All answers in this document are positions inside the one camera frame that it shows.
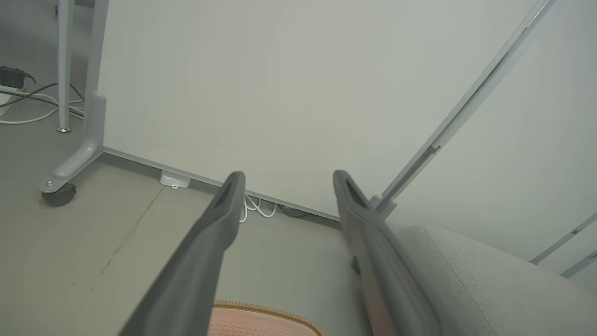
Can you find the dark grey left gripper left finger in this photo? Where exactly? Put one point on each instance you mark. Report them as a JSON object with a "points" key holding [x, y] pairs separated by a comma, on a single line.
{"points": [[196, 261]]}

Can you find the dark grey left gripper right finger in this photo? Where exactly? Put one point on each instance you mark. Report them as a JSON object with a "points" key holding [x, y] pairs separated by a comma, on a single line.
{"points": [[382, 270]]}

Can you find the laundry basket with brown rim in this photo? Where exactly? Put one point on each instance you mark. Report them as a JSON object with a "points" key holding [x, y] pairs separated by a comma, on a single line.
{"points": [[252, 324]]}

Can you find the small white plastic box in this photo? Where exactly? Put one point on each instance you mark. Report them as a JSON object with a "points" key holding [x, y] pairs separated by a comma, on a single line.
{"points": [[175, 179]]}

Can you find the dark grey caster wheel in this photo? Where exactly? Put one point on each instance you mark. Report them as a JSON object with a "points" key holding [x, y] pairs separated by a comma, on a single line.
{"points": [[59, 195]]}

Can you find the white partition panel with grey leg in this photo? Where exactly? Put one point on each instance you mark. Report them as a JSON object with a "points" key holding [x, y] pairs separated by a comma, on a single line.
{"points": [[280, 93]]}

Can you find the grey metal table leg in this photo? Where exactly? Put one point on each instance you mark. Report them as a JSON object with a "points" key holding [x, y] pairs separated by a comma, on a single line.
{"points": [[64, 70]]}

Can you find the white power strip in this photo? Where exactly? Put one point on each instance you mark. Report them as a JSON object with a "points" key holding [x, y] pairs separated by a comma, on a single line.
{"points": [[4, 100]]}

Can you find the black power adapter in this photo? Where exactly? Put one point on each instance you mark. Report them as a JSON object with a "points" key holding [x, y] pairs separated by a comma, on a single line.
{"points": [[11, 77]]}

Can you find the white partition panel grey frame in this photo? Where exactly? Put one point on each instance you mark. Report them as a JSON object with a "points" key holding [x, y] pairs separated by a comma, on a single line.
{"points": [[536, 140]]}

